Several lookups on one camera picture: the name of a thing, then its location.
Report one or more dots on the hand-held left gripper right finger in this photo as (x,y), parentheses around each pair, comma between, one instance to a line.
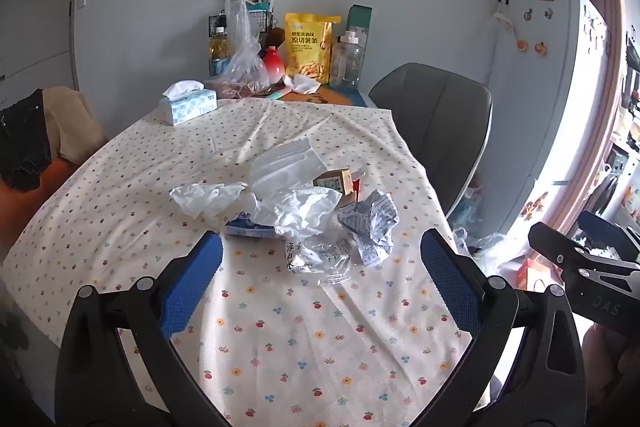
(450,279)

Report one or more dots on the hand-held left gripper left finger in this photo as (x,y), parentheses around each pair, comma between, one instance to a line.
(192,287)

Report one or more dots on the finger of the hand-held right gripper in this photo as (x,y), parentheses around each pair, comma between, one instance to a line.
(575,267)
(612,229)

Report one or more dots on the blue tissue packet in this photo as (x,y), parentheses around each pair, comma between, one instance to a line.
(247,229)

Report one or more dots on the person's right hand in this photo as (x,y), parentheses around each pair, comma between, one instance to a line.
(615,372)

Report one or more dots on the orange box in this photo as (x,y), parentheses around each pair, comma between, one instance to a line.
(531,273)

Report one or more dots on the plastic bags on floor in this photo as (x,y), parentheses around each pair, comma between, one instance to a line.
(487,249)

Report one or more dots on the thin white plastic bag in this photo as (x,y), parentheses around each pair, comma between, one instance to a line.
(207,202)

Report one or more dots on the crumpled printed paper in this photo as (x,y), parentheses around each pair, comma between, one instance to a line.
(372,227)

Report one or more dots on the cluttered shelf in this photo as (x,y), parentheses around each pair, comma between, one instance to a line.
(627,117)

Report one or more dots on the floral tablecloth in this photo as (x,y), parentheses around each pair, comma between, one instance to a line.
(150,167)

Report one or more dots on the crumpled white plastic film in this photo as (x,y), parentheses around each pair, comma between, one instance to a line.
(297,209)

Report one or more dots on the clear labelled plastic wrapper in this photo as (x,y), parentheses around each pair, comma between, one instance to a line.
(320,257)

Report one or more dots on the white refrigerator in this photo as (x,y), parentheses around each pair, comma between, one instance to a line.
(545,117)

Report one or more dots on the small cardboard box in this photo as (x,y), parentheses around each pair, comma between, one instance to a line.
(334,181)

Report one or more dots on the clear plastic wrap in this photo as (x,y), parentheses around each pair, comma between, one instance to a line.
(287,164)

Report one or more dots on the grey chair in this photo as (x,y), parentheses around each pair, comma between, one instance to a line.
(435,122)

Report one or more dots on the blue tissue box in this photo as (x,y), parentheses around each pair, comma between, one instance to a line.
(189,104)

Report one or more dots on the orange seat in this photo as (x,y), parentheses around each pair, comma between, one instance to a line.
(42,177)

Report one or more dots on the orange figure fridge magnet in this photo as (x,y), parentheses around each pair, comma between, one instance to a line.
(540,49)

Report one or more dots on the beige cloth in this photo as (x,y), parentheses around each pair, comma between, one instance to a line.
(70,122)

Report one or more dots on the round orange fridge magnet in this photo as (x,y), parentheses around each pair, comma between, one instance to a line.
(521,44)

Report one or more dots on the teal and pink pen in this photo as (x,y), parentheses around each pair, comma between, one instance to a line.
(277,95)

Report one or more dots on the orange table mat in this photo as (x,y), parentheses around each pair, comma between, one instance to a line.
(332,97)

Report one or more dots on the black lace garment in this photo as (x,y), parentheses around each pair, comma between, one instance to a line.
(25,142)

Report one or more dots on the crumpled white tissue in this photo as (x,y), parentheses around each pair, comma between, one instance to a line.
(304,83)

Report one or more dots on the clear plastic bag with food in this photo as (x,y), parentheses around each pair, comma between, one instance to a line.
(240,57)

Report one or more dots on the red and white vase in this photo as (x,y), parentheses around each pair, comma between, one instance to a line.
(272,63)

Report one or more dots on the yellow oil bottle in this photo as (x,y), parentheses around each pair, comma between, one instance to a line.
(218,49)

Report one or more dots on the clear glass jar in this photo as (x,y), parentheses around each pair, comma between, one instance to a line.
(347,62)

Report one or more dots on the yellow snack bag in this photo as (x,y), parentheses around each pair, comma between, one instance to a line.
(307,52)

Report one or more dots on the green box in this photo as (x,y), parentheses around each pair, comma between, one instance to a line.
(360,19)

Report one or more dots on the grey door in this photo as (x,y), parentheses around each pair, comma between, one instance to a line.
(40,37)

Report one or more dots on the pink arched door frame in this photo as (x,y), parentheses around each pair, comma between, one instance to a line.
(595,82)

